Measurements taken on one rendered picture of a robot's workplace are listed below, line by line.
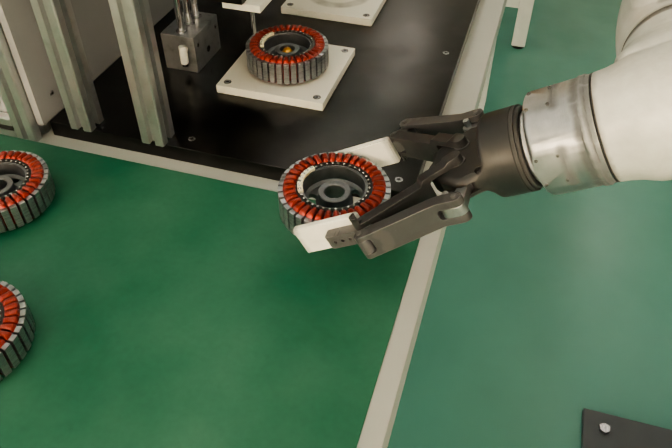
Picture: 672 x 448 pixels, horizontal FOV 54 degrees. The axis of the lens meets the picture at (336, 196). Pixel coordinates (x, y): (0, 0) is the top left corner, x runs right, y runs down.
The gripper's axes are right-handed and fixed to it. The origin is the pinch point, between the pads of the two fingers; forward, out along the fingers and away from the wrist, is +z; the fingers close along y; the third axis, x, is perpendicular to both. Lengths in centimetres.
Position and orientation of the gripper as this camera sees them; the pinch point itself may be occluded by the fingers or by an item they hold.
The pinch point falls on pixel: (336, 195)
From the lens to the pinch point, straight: 66.5
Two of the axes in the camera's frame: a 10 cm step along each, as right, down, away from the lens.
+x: 4.8, 7.5, 4.6
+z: -8.2, 2.1, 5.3
